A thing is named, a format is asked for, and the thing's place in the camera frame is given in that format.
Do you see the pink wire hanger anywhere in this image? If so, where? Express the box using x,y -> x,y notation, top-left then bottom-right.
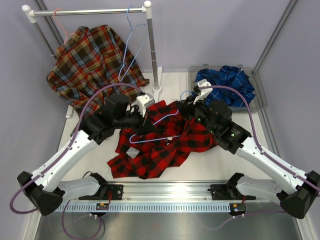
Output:
52,8 -> 75,44

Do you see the light blue hanger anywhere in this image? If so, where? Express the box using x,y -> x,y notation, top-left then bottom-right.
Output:
118,5 -> 147,82

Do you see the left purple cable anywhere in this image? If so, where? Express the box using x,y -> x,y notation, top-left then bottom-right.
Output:
9,83 -> 143,240

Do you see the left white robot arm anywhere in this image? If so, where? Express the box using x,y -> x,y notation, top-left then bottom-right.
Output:
17,93 -> 157,216

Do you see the blue plaid shirt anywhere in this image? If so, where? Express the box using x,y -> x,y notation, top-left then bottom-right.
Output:
194,65 -> 256,108

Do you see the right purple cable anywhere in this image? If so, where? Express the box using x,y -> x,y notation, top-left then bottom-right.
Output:
198,85 -> 320,193

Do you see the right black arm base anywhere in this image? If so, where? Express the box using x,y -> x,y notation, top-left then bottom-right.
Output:
207,184 -> 257,201

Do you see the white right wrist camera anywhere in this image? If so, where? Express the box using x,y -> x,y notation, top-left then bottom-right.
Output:
193,78 -> 213,105

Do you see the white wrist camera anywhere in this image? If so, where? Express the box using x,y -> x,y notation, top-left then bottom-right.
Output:
193,78 -> 213,105
136,93 -> 155,117

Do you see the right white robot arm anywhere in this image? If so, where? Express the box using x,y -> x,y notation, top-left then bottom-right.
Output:
178,100 -> 320,219

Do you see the white slotted cable duct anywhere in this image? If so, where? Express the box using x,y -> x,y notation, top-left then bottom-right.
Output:
56,202 -> 231,213

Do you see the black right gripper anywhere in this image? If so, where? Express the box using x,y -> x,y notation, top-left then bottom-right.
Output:
175,93 -> 219,136

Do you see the purple cable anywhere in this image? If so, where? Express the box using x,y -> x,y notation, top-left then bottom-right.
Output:
9,83 -> 143,240
198,85 -> 320,193

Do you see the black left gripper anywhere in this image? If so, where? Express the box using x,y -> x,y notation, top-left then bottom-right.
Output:
113,104 -> 157,138

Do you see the red black checked shirt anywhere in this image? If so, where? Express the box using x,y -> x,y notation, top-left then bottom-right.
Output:
107,100 -> 218,180

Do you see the aluminium mounting rail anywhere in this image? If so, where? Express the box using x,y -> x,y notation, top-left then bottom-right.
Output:
57,181 -> 305,202

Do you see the clear grey plastic bin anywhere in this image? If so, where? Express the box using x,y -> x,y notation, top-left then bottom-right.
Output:
188,64 -> 268,113

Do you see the silver white clothes rack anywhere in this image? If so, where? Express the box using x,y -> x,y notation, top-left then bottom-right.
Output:
21,0 -> 164,118

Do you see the blue hanger holding red shirt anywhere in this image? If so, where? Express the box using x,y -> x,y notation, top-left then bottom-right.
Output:
136,93 -> 179,136

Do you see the brown plaid shirt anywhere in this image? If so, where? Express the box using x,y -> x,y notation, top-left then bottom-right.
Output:
46,25 -> 150,116

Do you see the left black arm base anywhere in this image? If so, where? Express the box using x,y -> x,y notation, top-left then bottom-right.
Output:
78,183 -> 124,201

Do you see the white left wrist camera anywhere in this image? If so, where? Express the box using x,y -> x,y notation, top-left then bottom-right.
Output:
136,93 -> 155,117

